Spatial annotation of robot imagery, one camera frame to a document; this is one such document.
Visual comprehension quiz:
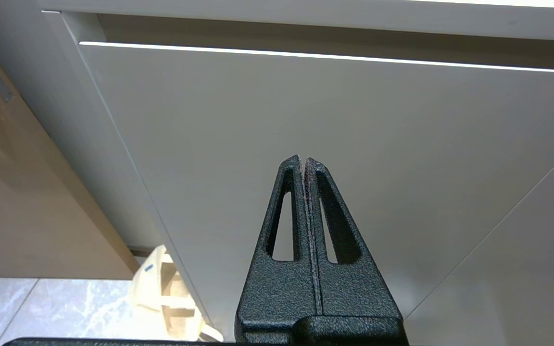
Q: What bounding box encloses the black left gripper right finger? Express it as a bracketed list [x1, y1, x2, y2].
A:
[304, 158, 403, 318]

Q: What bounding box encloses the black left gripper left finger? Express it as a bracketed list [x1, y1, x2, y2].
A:
[235, 155, 321, 344]

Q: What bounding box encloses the cream plastic object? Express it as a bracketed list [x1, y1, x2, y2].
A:
[129, 245, 224, 343]

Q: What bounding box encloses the white cabinet door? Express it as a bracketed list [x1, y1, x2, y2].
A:
[403, 138, 554, 346]
[79, 41, 554, 343]

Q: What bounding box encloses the light wooden cabinet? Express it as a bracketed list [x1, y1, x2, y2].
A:
[0, 19, 139, 280]

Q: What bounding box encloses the white sideboard cabinet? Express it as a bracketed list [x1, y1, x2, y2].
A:
[0, 0, 554, 346]

